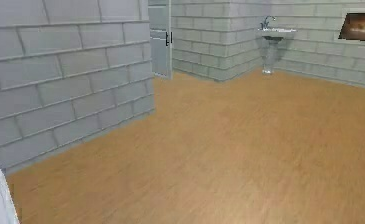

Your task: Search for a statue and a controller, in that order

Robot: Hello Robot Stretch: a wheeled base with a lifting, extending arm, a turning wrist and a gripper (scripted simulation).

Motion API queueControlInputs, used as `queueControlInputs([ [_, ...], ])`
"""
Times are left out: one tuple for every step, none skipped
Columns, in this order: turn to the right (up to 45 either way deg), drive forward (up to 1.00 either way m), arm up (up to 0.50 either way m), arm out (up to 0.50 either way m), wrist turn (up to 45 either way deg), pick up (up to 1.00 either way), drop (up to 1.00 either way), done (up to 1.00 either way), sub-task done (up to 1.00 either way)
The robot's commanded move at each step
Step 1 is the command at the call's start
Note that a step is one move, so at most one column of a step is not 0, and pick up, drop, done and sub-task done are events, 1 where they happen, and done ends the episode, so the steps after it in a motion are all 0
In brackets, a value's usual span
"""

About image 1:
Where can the grey room door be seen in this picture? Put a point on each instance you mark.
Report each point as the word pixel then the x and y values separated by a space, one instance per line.
pixel 160 43

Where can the grey sink faucet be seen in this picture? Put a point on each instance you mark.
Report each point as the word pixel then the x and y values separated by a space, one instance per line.
pixel 266 22

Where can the white pedestal sink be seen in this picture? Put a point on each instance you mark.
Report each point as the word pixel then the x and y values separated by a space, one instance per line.
pixel 272 46

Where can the brown framed wall picture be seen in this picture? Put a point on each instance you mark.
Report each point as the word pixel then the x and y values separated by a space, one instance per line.
pixel 359 27

